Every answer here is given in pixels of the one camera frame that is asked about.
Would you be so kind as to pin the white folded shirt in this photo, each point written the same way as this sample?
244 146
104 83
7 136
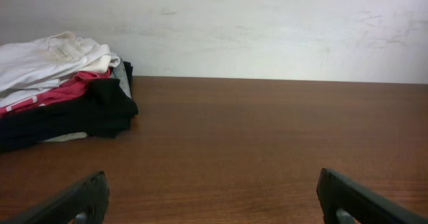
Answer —
35 67

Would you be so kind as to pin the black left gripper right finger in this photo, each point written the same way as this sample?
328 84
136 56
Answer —
344 201

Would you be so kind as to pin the red folded shirt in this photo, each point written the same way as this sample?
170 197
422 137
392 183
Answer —
69 90

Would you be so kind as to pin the black folded shirt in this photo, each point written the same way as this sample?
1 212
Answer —
104 110

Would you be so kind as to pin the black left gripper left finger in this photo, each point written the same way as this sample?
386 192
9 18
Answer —
85 201

